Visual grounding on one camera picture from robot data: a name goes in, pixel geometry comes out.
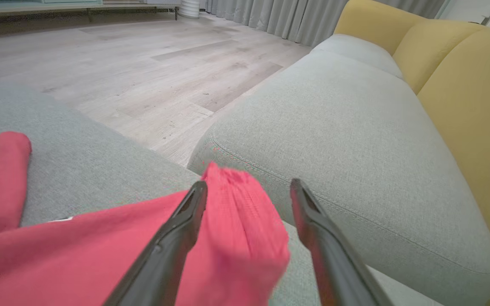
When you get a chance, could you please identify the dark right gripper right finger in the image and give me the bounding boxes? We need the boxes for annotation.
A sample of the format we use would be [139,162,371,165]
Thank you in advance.
[290,178,394,306]

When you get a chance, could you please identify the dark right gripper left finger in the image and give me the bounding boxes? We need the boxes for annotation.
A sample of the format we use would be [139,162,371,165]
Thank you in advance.
[103,181,208,306]

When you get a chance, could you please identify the red shorts with white stripe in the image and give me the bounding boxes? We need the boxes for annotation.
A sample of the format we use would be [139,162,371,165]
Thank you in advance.
[0,161,291,306]

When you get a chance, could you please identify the red and white jersey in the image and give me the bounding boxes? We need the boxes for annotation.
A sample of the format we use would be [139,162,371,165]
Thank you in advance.
[0,131,32,241]

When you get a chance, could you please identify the grey sofa seat cushion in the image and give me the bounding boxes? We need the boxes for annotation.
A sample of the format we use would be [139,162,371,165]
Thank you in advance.
[187,50,490,306]
[311,34,404,80]

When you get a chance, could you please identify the large grey sofa seat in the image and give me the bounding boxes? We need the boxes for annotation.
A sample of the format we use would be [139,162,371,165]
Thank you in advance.
[0,81,326,306]

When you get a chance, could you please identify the yellow sofa back cushion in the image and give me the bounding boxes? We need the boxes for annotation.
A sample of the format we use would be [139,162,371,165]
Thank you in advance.
[393,19,486,95]
[333,0,426,56]
[416,28,490,306]

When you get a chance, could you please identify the grey curtain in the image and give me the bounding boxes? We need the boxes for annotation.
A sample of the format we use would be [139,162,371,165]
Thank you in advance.
[205,0,445,47]

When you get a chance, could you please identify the white ribbed cylinder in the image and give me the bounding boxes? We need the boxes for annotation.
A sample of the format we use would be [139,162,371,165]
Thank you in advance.
[179,0,201,19]

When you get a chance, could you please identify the low long cabinet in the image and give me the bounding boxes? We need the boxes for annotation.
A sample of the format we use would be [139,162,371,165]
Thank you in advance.
[0,0,182,24]

